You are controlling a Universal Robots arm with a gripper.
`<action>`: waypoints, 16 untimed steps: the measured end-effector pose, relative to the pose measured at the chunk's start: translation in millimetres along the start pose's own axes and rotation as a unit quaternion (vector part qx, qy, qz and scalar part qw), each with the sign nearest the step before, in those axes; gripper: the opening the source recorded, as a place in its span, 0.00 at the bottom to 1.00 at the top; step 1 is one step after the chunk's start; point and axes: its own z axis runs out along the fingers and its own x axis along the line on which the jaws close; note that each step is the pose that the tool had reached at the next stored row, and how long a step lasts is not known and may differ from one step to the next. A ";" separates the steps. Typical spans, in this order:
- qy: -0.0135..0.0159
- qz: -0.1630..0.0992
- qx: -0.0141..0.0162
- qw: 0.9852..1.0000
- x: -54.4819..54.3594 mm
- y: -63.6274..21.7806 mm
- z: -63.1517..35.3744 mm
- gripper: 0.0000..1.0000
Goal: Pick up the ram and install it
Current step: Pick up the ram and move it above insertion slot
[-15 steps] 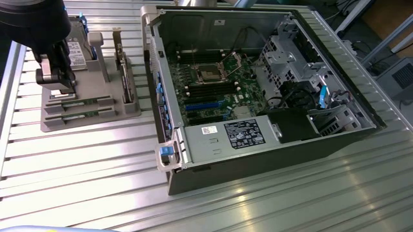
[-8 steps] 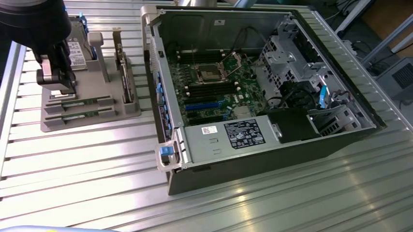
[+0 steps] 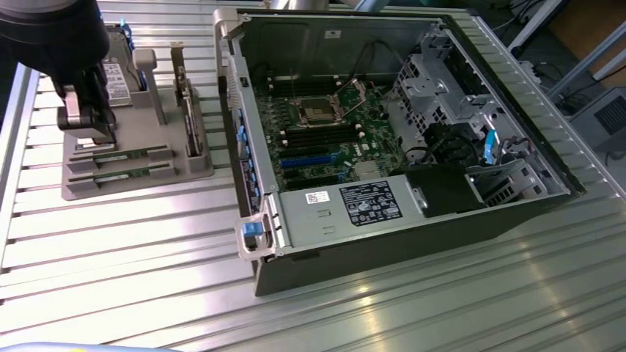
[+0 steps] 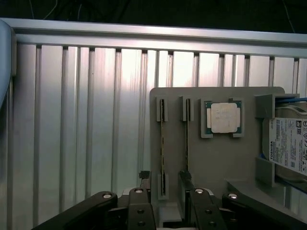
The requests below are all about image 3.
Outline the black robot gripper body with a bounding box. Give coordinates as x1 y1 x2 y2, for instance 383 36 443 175
0 0 112 86

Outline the green RAM stick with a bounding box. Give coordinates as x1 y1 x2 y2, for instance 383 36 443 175
91 166 173 183
91 146 171 163

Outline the black RAM slot bank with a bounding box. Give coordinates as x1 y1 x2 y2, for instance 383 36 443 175
281 123 355 149
267 74 339 98

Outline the hard disk with blue carrier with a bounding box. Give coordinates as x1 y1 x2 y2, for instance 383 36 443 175
99 22 148 108

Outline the grey parts rack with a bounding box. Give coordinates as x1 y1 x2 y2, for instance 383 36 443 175
60 47 217 202

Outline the open CPU socket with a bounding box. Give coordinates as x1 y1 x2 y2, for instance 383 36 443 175
291 78 374 130

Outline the blue expansion slot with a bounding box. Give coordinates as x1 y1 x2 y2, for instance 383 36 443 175
280 154 335 169

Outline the black expansion slot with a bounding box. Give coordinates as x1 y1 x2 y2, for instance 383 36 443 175
283 169 343 190

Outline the green motherboard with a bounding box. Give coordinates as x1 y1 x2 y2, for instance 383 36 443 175
252 73 408 194

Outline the silver chipset heat sink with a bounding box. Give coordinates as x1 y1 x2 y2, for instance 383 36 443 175
354 160 382 178

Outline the grey power supply with label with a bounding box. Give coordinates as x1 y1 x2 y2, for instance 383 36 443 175
269 174 427 254

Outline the light blue rounded object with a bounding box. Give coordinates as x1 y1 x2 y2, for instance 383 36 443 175
0 340 107 352

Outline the silver metal disk bay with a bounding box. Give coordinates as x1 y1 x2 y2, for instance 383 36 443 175
388 31 492 157

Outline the black open PC case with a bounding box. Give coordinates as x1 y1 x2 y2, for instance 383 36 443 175
212 7 587 297

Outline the black plastic fan shroud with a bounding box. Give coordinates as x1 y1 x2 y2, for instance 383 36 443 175
390 161 490 219

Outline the silver perforated drive cage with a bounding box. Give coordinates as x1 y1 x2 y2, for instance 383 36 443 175
463 156 551 207

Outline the grey desktop computer tower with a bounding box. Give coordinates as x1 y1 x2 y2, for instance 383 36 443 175
568 87 626 152

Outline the graphics card with metal bracket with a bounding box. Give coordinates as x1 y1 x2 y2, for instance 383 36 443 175
169 41 207 159

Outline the black looped wire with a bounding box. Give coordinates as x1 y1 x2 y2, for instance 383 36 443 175
352 39 398 82

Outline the blue flat wire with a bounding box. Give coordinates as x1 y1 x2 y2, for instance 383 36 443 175
480 128 499 166

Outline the white desk frame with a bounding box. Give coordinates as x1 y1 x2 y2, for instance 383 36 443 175
506 0 574 51

